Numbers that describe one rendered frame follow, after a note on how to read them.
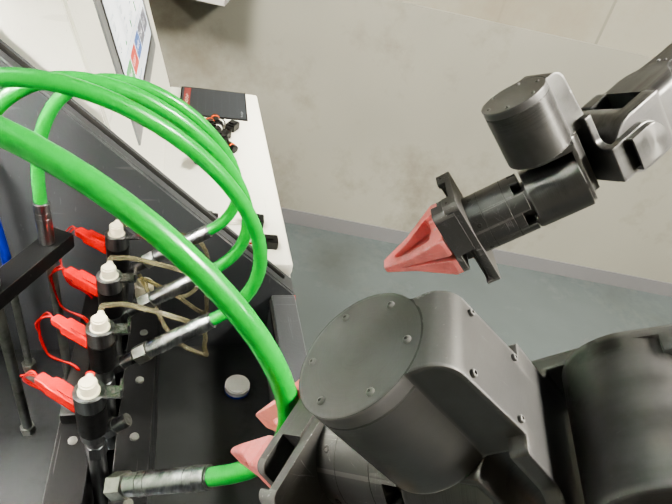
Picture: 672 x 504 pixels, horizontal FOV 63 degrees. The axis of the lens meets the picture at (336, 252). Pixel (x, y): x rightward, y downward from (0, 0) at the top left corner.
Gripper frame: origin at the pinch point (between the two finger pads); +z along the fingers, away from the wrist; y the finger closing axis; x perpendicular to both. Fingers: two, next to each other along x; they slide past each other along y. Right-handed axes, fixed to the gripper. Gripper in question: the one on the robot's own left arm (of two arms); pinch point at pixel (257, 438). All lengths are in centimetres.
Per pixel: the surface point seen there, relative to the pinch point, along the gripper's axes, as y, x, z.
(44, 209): -13.3, -18.8, 35.5
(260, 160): -64, -1, 59
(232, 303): -1.0, -10.8, -7.5
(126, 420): -0.2, 0.8, 22.3
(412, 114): -184, 39, 102
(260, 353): -0.7, -7.4, -6.9
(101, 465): 3.3, 4.1, 27.7
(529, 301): -175, 141, 89
